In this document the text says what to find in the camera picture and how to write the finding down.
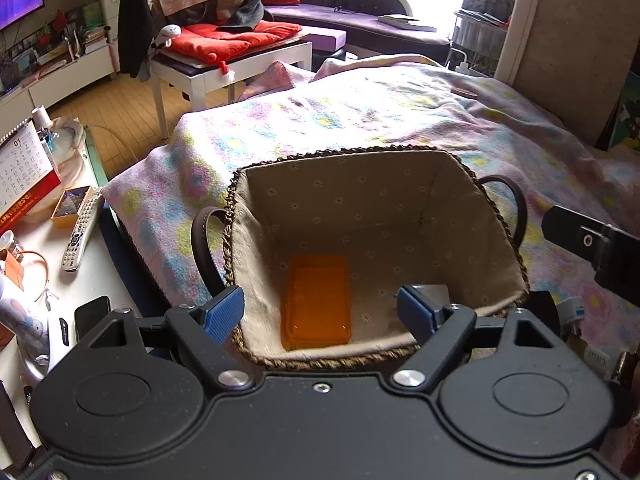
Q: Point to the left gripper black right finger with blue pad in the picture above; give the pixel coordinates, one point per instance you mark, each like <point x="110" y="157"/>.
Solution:
<point x="441" y="333"/>

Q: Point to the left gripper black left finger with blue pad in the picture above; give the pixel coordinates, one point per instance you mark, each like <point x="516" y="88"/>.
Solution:
<point x="201" y="333"/>

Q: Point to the orange translucent plastic box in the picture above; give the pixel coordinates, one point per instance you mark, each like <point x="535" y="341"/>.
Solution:
<point x="316" y="308"/>

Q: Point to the black square case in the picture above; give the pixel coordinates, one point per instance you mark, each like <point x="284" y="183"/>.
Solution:
<point x="435" y="294"/>

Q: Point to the white travel plug adapter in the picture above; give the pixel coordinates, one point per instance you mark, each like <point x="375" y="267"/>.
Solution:
<point x="571" y="313"/>

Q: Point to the white and beige tube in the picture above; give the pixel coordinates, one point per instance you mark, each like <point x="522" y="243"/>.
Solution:
<point x="597" y="360"/>

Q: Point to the black smartphone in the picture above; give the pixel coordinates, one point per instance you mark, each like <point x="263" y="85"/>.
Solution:
<point x="90" y="314"/>

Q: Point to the woven basket with beige liner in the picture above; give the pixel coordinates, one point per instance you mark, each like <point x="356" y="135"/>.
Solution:
<point x="402" y="215"/>

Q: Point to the grey remote control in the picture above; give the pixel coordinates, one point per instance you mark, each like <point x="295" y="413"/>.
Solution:
<point x="86" y="221"/>

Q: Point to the small colourful card box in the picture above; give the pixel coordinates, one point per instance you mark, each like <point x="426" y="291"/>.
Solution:
<point x="67" y="210"/>

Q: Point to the beige cardboard panel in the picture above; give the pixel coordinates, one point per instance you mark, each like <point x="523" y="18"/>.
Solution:
<point x="571" y="57"/>

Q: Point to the floral pink blanket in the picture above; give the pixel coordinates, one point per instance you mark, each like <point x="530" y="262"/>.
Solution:
<point x="515" y="147"/>

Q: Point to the desk calendar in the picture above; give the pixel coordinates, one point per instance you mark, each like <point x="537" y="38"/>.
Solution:
<point x="27" y="171"/>

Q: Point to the white coffee table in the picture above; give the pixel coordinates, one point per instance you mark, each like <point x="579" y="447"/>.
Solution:
<point x="297" y="51"/>

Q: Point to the red cushion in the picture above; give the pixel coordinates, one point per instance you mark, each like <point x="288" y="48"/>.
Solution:
<point x="211" y="45"/>

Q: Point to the white tv cabinet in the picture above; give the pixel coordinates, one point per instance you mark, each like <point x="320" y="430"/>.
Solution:
<point x="18" y="104"/>

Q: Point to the purple sofa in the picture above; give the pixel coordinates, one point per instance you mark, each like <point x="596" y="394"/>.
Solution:
<point x="359" y="19"/>

